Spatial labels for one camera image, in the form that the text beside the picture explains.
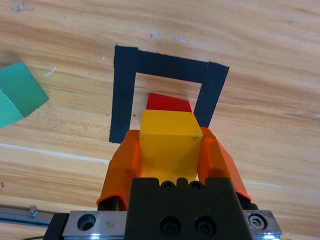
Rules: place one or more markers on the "yellow wooden block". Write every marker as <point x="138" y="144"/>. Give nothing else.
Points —
<point x="170" y="140"/>

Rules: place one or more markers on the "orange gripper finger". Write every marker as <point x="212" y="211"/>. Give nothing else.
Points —
<point x="120" y="170"/>
<point x="212" y="160"/>

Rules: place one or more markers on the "green wooden block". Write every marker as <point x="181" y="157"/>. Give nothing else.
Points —
<point x="20" y="95"/>

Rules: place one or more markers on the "aluminium rail with side clip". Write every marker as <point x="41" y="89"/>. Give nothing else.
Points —
<point x="15" y="215"/>

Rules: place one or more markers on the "red wooden block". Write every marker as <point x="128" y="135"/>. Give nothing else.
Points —
<point x="167" y="102"/>

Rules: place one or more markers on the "black tape square outline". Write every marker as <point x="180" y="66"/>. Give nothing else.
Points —
<point x="125" y="87"/>

